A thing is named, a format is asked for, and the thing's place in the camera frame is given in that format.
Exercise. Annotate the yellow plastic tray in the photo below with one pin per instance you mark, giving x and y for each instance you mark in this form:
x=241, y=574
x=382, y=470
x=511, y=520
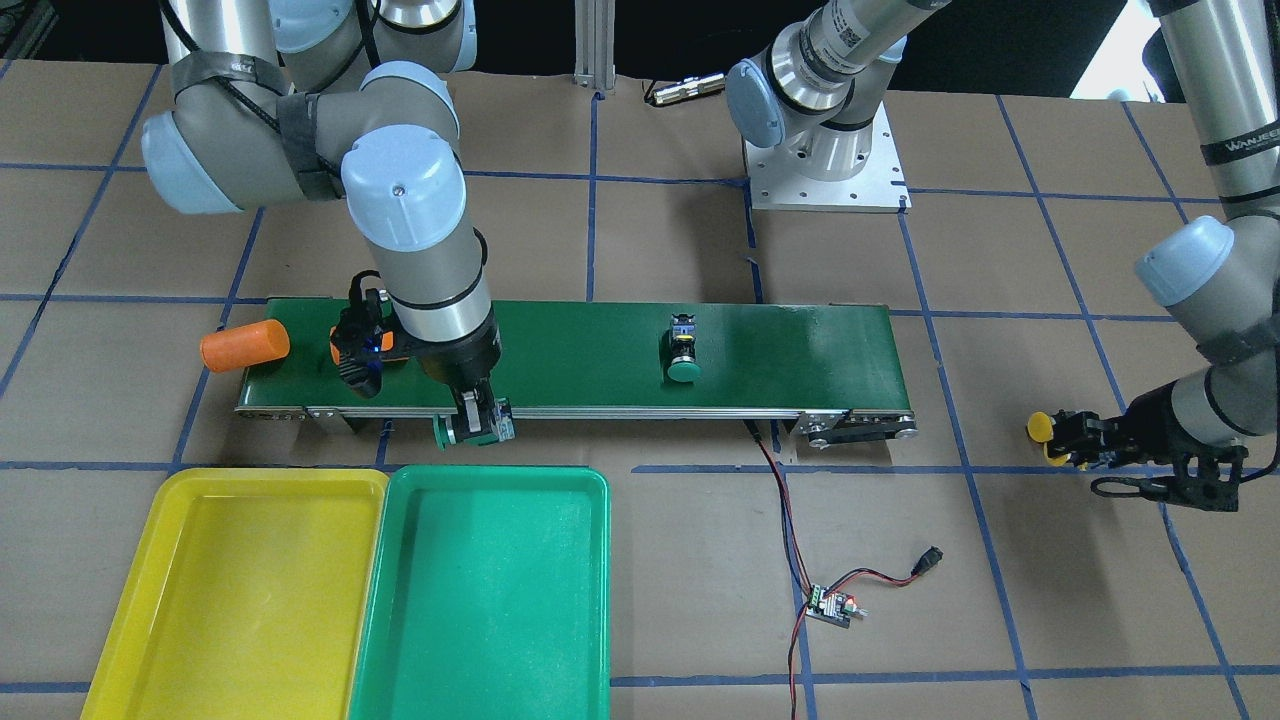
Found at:
x=245, y=598

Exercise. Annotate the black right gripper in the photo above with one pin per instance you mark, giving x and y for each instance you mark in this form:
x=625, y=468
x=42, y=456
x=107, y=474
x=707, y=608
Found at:
x=461, y=361

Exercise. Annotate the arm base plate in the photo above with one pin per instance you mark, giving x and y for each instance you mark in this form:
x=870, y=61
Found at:
x=826, y=169

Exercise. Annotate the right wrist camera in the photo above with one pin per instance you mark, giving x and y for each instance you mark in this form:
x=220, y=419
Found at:
x=358, y=338

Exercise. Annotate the aluminium frame post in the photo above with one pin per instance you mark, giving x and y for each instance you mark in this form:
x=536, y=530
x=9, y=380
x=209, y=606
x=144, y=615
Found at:
x=594, y=29

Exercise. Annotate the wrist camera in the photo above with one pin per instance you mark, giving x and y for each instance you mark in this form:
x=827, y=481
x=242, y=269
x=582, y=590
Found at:
x=1207, y=481
x=358, y=338

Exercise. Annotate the green conveyor belt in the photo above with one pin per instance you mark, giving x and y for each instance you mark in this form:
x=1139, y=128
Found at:
x=830, y=373

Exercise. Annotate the plain orange cylinder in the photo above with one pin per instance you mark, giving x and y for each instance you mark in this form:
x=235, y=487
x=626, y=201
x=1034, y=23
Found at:
x=252, y=344

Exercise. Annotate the small green controller board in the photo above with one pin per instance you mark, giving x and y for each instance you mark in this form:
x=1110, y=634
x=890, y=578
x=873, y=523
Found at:
x=832, y=607

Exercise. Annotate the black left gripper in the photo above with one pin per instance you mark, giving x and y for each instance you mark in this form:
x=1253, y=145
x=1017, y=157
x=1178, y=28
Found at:
x=1150, y=428

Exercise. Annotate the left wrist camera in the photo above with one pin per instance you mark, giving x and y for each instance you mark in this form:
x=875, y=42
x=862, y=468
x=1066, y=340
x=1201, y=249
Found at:
x=1207, y=481

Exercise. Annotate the green plastic tray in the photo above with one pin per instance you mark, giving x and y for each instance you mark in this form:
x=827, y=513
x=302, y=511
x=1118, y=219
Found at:
x=489, y=597

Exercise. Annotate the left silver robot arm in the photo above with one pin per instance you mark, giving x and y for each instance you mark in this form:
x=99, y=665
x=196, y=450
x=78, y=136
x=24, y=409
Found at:
x=826, y=75

